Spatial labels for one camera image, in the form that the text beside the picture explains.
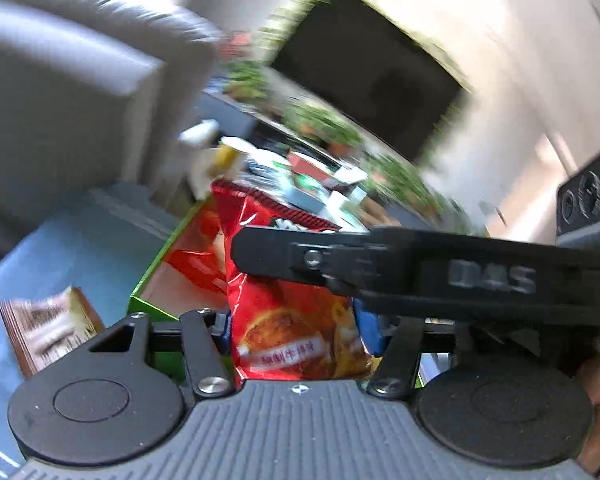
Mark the grey sofa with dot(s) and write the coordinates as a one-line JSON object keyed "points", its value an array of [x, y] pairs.
{"points": [[70, 110]]}

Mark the large red rice cracker bag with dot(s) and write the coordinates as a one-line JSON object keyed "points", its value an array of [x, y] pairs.
{"points": [[195, 250]]}

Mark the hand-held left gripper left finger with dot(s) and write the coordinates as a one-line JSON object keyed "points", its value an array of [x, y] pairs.
{"points": [[205, 350]]}

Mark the brown snack packet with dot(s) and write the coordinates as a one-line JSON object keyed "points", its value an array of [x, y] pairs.
{"points": [[45, 330]]}

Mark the potted green plant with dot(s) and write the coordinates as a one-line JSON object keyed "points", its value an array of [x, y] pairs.
{"points": [[320, 125], [247, 80], [410, 185]]}

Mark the yellow white cup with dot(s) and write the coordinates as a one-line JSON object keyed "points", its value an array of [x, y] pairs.
{"points": [[230, 152]]}

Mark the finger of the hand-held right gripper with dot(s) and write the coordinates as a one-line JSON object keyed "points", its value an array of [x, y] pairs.
{"points": [[330, 255]]}

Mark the blue striped tablecloth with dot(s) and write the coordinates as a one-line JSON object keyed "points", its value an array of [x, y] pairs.
{"points": [[80, 260]]}

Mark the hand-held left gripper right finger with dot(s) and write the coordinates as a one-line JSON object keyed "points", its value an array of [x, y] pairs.
{"points": [[369, 332]]}

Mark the red box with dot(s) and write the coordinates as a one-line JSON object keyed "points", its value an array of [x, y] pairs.
{"points": [[307, 164]]}

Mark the black television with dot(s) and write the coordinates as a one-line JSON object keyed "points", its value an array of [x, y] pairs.
{"points": [[370, 70]]}

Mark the green cardboard box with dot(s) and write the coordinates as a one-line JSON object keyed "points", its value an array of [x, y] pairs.
{"points": [[150, 307]]}

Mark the red snack bag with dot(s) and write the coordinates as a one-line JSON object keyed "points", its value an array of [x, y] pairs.
{"points": [[290, 320]]}

